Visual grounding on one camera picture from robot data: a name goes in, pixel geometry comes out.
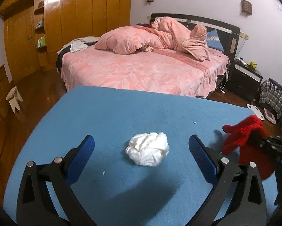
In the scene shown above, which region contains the clothes pile on bed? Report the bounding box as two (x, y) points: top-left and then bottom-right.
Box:
(57, 36), (100, 55)

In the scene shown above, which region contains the blue table cloth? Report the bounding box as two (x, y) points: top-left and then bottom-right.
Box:
(4, 86), (252, 225)

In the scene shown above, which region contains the red cloth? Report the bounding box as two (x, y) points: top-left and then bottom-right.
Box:
(222, 115), (275, 180)

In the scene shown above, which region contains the bed with pink sheet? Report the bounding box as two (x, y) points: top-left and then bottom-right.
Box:
(60, 46), (230, 98)

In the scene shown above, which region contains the black headboard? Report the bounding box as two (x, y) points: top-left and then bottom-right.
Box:
(150, 13), (241, 63)

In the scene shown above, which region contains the white tissue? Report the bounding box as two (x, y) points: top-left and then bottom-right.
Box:
(125, 132), (169, 167)

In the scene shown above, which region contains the wooden wardrobe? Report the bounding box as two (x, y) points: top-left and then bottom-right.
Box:
(0, 0), (131, 82)

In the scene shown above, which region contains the blue pillow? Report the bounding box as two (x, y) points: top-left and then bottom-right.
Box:
(206, 30), (224, 52)

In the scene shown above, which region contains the white wooden stool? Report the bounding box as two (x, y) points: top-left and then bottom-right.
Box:
(6, 86), (23, 113)

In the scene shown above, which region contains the yellow plush toy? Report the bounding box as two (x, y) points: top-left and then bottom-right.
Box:
(247, 61), (257, 70)

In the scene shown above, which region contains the white bathroom scale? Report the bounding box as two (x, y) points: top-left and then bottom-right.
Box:
(246, 104), (265, 120)

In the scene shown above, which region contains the wall power socket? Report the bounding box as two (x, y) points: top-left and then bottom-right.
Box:
(239, 32), (249, 40)

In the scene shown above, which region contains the right wall lamp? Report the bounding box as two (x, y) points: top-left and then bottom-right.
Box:
(241, 0), (252, 15)

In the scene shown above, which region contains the plaid bag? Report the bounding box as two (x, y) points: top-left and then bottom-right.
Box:
(259, 78), (282, 121)

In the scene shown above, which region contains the black nightstand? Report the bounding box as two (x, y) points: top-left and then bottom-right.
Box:
(226, 60), (263, 103)

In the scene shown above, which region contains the pink duvet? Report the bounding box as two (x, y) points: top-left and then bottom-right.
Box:
(95, 17), (210, 61)

